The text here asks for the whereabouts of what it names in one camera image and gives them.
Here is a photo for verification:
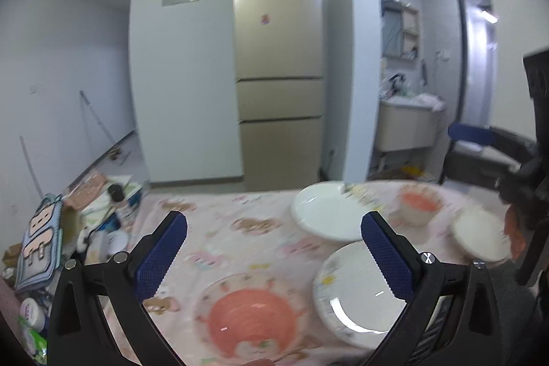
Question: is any small white plate right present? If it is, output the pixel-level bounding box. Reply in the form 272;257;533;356
450;206;513;264

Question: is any white deep cartoon print plate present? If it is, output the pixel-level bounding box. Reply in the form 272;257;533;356
290;180;387;243

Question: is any beige three-door refrigerator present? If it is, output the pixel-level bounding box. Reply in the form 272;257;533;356
233;0;325;192

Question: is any beige bathroom vanity cabinet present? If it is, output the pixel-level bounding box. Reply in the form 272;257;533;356
377;98;447;154

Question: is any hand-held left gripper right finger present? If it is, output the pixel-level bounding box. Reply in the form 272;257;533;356
360;211;502;366

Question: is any short leaning metal strip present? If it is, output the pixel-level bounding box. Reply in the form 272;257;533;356
19;134;44;195

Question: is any black sink faucet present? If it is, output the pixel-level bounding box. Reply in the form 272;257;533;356
388;73;408;96

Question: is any blue cartoon bag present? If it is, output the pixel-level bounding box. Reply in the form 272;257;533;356
15;194;65;292

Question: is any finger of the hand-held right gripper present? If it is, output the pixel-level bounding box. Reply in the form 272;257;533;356
448;122;538;156
440;144;522;190

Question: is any wall mirror cabinet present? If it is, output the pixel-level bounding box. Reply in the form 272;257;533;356
381;0;421;60

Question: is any long leaning metal strip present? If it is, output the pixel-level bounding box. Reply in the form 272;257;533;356
79;91;114;144

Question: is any pink cartoon printed tablecloth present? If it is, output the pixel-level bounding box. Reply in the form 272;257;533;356
109;179;515;366

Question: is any white plate with patterned rim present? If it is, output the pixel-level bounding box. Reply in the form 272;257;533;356
312;241;408;350

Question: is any person's right hand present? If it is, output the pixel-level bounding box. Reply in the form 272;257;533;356
504;203;531;261

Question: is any small pink patterned bowl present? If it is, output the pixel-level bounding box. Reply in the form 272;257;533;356
397;182;446;226

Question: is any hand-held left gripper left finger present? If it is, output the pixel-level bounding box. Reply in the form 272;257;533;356
47;210;188;366

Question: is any large pink patterned bowl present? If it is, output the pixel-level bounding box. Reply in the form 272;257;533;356
195;274;306;360

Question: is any light crumpled towel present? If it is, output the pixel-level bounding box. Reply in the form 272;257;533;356
414;93;447;111

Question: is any white plastic jar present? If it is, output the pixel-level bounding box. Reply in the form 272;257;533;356
19;297;47;334

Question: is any dark door frame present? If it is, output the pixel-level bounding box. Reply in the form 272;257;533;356
455;0;498;127

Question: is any stack of books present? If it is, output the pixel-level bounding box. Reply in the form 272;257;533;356
64;173;108;212

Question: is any green packet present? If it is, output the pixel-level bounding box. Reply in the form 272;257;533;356
17;317;48;366

